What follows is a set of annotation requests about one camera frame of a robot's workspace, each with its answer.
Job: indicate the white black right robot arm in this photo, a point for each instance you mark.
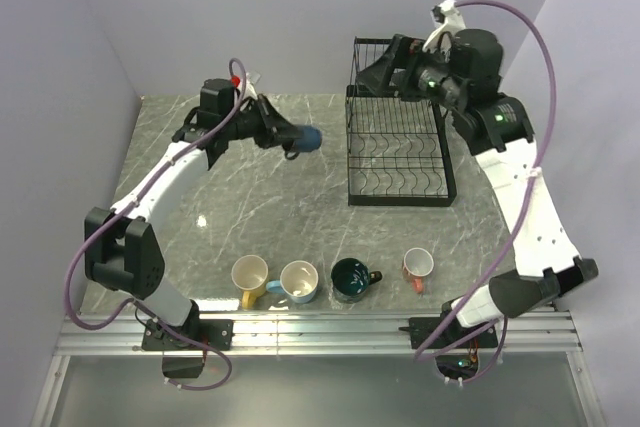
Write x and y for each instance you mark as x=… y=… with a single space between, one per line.
x=461 y=73

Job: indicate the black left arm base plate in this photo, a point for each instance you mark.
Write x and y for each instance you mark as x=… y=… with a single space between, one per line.
x=216 y=333

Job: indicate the dark green ceramic mug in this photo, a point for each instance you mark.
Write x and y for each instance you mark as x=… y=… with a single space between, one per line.
x=351 y=278

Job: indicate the dark blue ceramic mug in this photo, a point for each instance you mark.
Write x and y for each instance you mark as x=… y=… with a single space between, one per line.
x=305 y=139

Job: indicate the aluminium mounting rail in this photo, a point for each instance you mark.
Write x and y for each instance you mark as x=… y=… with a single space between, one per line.
x=282 y=333

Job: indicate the light blue ceramic mug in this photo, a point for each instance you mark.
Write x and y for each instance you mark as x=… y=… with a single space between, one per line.
x=298 y=281

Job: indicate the black box under rail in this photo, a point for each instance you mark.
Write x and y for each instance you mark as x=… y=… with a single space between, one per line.
x=182 y=367

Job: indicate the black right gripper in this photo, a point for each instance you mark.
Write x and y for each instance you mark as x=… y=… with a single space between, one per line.
x=405 y=53

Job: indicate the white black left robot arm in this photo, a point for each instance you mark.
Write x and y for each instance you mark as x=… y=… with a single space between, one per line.
x=124 y=254

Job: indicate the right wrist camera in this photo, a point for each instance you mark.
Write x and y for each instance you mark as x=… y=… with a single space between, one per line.
x=447 y=19

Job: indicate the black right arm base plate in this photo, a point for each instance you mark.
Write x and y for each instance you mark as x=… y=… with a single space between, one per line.
x=420 y=328

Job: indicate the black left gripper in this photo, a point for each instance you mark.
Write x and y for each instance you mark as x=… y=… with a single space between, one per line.
x=277 y=130

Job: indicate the yellow ceramic mug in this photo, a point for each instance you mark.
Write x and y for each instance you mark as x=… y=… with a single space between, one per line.
x=250 y=274

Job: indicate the pink ceramic mug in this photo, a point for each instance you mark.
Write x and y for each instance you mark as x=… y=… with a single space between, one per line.
x=417 y=265

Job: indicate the black wire dish rack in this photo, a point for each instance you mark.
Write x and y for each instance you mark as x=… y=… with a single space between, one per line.
x=397 y=152

